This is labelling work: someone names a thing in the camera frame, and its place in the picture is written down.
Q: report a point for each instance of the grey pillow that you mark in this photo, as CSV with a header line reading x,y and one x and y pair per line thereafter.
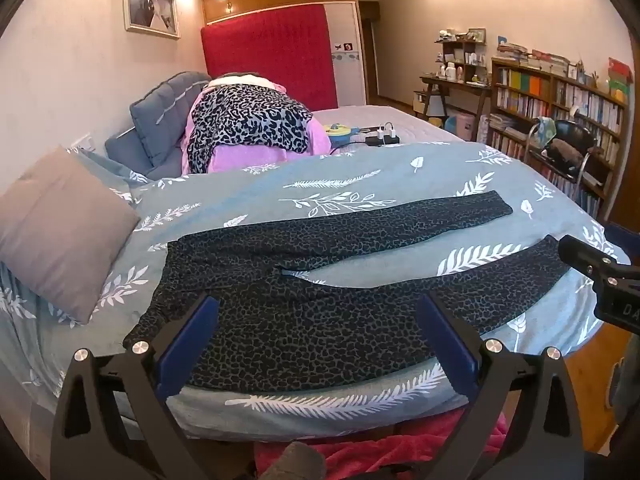
x,y
60,225

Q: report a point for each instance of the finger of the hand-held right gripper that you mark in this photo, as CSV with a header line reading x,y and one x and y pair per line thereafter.
x,y
582,255

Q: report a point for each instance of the framed wall picture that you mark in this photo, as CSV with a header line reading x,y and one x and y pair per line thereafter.
x,y
151,6

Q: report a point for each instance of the pink blanket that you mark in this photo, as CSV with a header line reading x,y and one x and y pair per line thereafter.
x,y
260,160

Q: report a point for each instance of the small blue-grey cushion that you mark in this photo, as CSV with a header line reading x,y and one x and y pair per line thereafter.
x,y
130,152

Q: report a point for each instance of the small wooden desk shelf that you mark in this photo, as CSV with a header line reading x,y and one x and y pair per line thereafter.
x,y
462,57

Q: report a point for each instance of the large blue-grey cushion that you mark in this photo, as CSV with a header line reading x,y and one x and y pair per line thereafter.
x,y
165,110

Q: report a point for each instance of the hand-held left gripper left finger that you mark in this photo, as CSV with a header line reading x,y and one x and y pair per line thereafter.
x,y
190,345

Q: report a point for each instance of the wooden bookshelf with books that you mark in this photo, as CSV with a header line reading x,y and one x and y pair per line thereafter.
x,y
575,105

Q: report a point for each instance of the grey cloth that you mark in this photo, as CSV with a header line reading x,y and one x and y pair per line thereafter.
x,y
295,462

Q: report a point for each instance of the red padded headboard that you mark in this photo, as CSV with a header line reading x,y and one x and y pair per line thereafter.
x,y
270,45

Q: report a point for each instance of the yellow and blue toy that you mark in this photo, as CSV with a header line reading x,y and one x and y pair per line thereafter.
x,y
337,132

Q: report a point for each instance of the white wardrobe door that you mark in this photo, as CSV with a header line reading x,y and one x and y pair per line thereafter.
x,y
347,75

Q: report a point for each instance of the black metal-frame chair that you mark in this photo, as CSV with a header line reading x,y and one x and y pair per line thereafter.
x,y
570,135

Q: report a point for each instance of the leopard print blanket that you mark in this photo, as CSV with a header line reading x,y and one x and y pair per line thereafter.
x,y
250,120

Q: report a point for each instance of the dark leopard print pants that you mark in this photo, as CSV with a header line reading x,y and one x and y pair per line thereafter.
x,y
325,320

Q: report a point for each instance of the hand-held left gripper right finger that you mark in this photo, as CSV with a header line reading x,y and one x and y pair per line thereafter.
x,y
447,345

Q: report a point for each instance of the wooden desk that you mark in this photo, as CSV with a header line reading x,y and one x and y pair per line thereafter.
x,y
455,85

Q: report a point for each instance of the black power strip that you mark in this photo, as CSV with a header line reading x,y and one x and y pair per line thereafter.
x,y
382,140

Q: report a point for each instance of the red fleece cloth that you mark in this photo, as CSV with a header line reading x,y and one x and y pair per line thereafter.
x,y
390,452

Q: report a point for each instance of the grey-green leaf print duvet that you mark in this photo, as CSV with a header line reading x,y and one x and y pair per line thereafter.
x,y
350,170

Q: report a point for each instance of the pink storage box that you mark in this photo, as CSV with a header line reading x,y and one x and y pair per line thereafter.
x,y
462,126

